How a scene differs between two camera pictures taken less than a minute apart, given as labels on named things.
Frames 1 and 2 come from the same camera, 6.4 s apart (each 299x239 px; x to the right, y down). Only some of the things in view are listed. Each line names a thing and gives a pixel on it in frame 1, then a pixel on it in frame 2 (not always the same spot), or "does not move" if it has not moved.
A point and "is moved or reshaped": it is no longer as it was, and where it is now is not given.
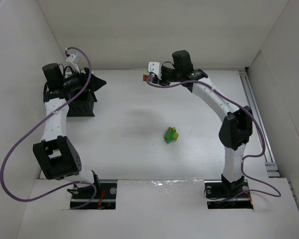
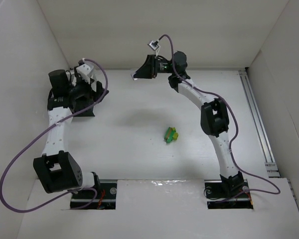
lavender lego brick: [149, 78] is moved or reshaped
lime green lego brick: [175, 136] does not move
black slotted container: [82, 105] does not move
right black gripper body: [165, 75] → [152, 66]
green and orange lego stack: [169, 135] does not move
